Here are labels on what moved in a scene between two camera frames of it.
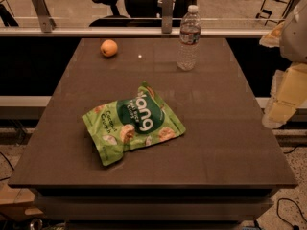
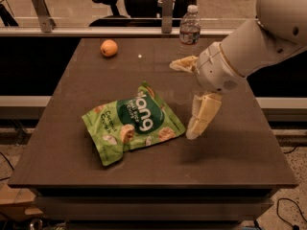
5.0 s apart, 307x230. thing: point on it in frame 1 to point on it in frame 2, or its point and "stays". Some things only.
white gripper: [295, 35] to [215, 68]
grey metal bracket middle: [167, 11] stays
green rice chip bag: [139, 121] stays
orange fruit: [108, 48] stays
